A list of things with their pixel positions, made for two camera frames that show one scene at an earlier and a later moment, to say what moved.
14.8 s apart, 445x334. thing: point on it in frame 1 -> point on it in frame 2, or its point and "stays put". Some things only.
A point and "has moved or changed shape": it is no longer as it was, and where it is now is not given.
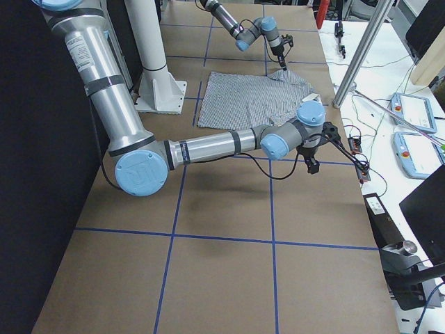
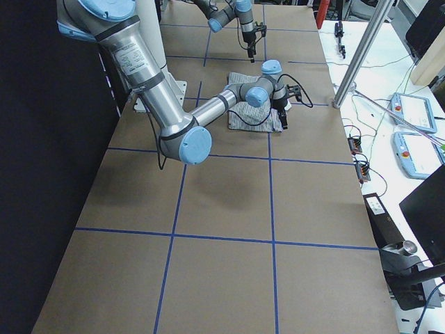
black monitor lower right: [424, 209] stays put
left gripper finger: [281, 62] -> [251, 53]
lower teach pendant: [419, 155] stays put
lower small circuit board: [362, 169] stays put
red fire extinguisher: [322, 10] stays put
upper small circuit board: [354, 144] stays put
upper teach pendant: [412, 112] stays put
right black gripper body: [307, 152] -> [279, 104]
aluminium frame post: [363, 51] stays put
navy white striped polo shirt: [240, 101] has moved or changed shape
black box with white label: [385, 232] stays put
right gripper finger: [313, 165] -> [283, 118]
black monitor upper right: [427, 25] stays put
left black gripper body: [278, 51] -> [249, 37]
